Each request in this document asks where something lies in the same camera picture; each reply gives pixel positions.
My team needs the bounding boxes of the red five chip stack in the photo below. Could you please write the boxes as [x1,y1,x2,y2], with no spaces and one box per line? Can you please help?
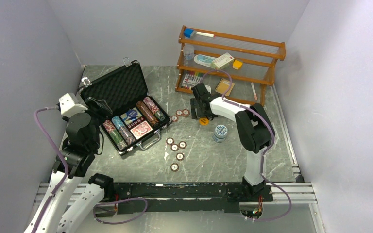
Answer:
[182,109,190,117]

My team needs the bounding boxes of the orange big blind button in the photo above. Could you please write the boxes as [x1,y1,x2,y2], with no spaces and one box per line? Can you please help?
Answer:
[199,118,209,126]

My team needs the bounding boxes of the red playing card deck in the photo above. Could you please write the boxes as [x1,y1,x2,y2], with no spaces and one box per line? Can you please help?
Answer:
[130,121,153,140]

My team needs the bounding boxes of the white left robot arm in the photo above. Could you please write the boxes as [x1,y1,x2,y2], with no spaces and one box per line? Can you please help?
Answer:
[25,93,120,233]

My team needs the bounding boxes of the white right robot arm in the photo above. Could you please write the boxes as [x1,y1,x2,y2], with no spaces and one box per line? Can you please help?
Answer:
[192,83,275,201]

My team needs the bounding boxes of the coloured marker pack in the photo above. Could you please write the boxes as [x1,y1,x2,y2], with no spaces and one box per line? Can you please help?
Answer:
[181,71,203,90]

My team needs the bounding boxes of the orange spiral notebook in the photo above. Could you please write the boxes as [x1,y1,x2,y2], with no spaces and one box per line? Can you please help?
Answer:
[215,78,235,96]

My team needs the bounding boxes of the blue small blind button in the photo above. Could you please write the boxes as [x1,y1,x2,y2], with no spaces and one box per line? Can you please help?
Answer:
[126,109,138,119]

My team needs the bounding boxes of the blue white ceramic jar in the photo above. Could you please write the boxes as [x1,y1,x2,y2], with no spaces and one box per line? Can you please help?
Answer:
[212,125,228,143]

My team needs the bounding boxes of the green red chip row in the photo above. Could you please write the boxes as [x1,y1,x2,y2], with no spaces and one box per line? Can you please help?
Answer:
[103,120,127,150]

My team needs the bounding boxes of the black poker chip case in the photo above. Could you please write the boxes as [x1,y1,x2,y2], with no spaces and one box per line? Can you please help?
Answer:
[79,59,172,154]

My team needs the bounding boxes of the red dice row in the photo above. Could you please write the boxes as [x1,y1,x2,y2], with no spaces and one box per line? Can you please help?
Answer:
[128,117,146,128]

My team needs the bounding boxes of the orange brown chip row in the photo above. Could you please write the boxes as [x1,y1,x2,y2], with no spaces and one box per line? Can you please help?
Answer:
[136,101,159,127]

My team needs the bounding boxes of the white cardboard box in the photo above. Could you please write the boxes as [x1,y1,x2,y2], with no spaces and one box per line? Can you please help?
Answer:
[210,52,235,70]

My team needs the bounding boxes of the purple red chip row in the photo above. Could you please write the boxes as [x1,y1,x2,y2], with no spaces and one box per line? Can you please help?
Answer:
[143,97,165,121]

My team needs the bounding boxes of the yellow small block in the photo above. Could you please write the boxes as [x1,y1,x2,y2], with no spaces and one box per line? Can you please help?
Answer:
[232,59,243,70]

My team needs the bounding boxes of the orange wooden shelf rack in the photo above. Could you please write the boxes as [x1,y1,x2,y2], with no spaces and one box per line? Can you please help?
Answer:
[175,26,286,105]

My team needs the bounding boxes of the white pen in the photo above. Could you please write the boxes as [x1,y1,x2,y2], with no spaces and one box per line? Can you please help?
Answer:
[251,83,258,101]

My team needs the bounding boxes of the clear plastic cup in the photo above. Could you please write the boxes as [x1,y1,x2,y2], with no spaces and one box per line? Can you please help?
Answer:
[183,44,195,61]

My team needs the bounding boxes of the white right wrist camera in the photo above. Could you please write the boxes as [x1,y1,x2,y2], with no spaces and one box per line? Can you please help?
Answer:
[205,85,212,94]

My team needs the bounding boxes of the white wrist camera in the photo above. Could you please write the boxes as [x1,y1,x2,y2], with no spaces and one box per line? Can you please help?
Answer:
[59,93,88,118]
[205,85,212,94]

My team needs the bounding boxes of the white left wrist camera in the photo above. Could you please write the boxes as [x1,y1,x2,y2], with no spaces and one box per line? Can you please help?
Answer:
[59,93,88,118]

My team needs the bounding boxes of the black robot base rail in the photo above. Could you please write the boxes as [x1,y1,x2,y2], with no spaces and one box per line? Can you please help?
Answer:
[114,181,273,214]

